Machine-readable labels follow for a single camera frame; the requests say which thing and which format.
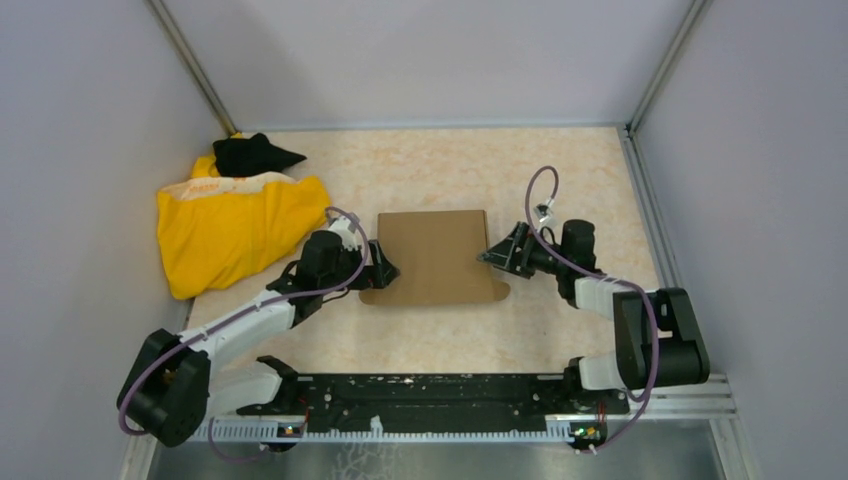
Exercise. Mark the aluminium frame rail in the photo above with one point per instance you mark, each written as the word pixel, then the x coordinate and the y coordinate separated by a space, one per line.
pixel 190 401

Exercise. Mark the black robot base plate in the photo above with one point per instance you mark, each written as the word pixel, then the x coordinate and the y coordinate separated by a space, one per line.
pixel 440 403

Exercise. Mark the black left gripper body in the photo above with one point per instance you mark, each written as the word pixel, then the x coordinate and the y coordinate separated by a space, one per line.
pixel 347 265

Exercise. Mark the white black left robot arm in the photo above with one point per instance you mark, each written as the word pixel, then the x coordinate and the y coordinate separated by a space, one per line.
pixel 204 352

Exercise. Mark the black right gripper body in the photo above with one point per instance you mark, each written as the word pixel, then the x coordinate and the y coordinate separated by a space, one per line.
pixel 535 257

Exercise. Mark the white slotted cable duct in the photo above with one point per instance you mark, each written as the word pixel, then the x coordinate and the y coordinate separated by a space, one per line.
pixel 273 432

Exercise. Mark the black cloth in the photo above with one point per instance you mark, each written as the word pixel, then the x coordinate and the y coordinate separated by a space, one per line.
pixel 247 157

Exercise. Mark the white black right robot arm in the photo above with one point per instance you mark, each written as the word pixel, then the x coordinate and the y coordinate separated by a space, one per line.
pixel 657 338

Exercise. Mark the yellow cloth garment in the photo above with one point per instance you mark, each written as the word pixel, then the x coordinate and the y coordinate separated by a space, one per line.
pixel 213 231

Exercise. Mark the brown cardboard box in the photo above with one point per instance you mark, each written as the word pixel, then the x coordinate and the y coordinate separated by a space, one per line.
pixel 436 255

